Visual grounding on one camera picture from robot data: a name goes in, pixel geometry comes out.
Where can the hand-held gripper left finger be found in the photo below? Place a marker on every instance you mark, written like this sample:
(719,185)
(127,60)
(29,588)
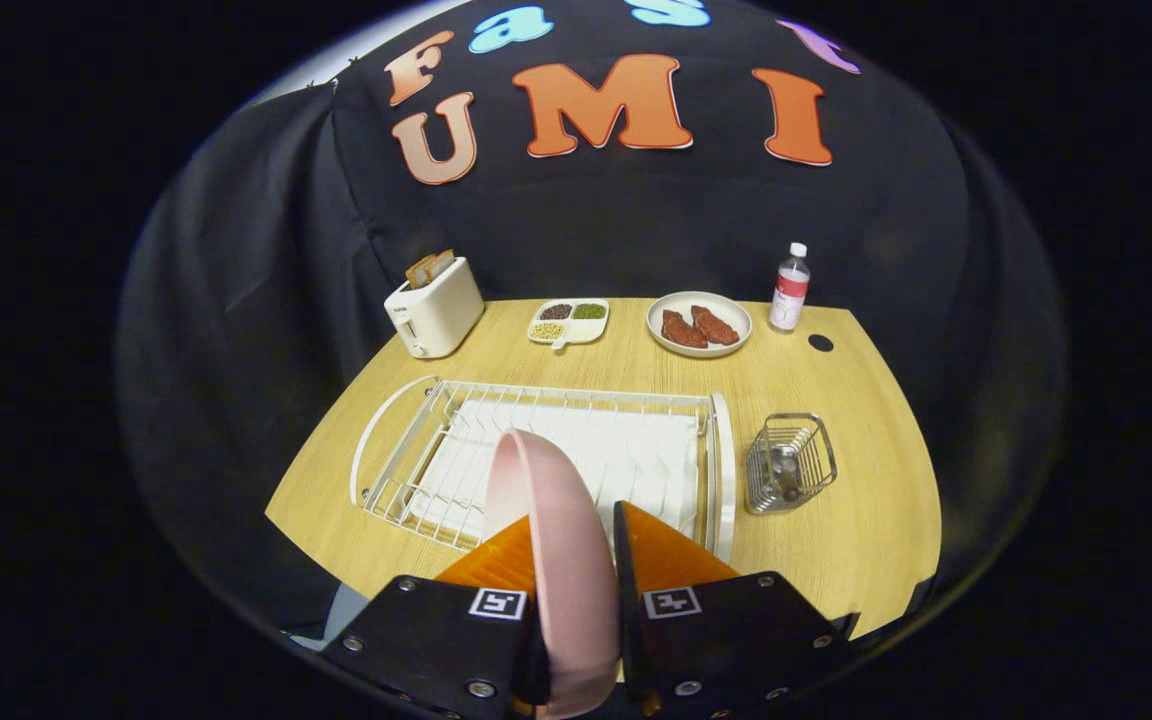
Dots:
(436,640)

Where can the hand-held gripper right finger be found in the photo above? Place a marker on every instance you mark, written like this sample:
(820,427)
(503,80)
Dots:
(726,640)

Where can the pink plate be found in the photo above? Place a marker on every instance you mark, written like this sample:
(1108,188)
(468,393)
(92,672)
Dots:
(561,560)

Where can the white plate with meat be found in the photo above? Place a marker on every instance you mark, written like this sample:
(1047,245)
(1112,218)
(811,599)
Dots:
(701,349)

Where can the white divided dish with beans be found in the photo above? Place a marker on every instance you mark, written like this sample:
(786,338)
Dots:
(576,330)

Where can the white drip tray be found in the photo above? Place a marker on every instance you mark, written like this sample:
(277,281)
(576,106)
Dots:
(636,460)

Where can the black round table grommet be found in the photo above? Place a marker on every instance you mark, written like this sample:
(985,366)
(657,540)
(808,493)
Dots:
(820,342)

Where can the red meat slice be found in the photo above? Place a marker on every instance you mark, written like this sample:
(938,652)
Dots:
(716,325)
(682,330)

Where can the white toaster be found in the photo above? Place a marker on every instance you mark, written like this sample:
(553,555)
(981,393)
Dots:
(436,315)

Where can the clear bottle with red label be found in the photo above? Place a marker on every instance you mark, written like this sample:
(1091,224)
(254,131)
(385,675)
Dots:
(789,295)

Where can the brown toast slice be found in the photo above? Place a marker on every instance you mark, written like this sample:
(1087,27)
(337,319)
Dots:
(444,262)
(420,271)

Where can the black backdrop cloth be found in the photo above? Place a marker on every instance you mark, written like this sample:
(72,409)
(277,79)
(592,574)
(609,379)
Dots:
(636,220)

